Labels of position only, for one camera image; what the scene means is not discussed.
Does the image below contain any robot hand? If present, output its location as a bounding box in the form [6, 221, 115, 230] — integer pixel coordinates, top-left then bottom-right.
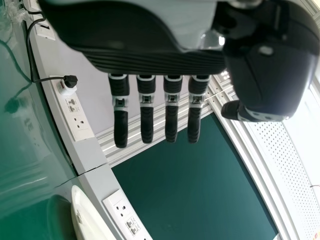
[38, 0, 320, 149]

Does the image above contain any white plate brown leaf pattern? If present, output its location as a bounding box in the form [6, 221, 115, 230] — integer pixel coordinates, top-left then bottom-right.
[70, 184, 111, 240]

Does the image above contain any white-and-orange plug adapter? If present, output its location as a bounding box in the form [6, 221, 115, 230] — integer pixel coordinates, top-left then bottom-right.
[57, 81, 78, 97]

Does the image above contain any white socket strip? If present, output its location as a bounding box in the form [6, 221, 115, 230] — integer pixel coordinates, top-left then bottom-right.
[34, 21, 56, 41]
[102, 191, 152, 240]
[49, 74, 95, 143]

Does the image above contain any black plug with cable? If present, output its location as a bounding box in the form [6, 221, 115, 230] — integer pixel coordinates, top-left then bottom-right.
[26, 17, 79, 90]

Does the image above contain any grey cable trunking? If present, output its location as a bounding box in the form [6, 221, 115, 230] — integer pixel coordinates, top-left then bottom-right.
[23, 9, 153, 240]

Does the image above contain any white perforated cable duct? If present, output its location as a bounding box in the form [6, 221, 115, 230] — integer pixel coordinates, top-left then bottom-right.
[247, 119, 320, 240]

